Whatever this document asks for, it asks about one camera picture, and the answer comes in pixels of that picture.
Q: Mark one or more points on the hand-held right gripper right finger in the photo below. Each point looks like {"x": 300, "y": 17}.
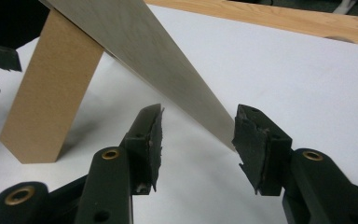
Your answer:
{"x": 264, "y": 152}

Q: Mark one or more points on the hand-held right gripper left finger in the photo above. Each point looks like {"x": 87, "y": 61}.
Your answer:
{"x": 144, "y": 155}

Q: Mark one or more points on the wooden picture frame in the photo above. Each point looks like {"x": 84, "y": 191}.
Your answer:
{"x": 143, "y": 46}

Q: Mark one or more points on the white table sheet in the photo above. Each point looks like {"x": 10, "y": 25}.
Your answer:
{"x": 292, "y": 81}

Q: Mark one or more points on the white metal desk frame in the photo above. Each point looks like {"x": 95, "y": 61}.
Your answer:
{"x": 345, "y": 6}

